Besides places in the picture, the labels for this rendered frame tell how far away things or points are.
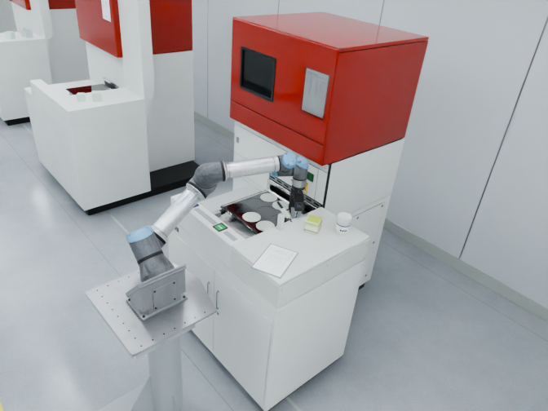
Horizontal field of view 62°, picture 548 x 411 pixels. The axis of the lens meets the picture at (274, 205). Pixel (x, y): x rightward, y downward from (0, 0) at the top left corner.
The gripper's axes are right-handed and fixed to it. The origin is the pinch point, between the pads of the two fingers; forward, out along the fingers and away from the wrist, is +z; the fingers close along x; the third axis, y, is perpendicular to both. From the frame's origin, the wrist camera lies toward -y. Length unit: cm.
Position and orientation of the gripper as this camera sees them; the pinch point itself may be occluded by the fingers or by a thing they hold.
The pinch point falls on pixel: (295, 218)
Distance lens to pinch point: 247.4
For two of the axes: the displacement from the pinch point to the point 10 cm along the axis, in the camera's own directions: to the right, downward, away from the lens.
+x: -10.0, -0.3, -0.9
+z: -0.8, 8.5, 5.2
